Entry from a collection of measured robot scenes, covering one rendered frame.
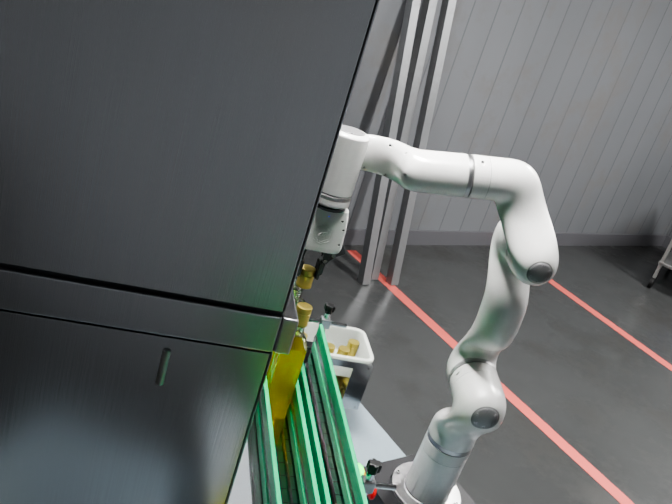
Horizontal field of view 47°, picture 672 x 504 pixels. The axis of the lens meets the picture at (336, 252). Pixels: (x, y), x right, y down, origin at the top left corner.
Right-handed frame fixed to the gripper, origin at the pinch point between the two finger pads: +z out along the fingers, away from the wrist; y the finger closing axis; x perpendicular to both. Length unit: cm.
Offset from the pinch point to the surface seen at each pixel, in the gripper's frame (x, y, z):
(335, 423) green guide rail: -12.6, 12.9, 30.6
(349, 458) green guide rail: -27.7, 12.4, 27.4
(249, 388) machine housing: -53, -18, -4
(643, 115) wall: 444, 364, 14
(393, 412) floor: 146, 102, 140
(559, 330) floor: 265, 253, 140
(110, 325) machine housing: -53, -39, -11
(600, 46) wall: 408, 279, -32
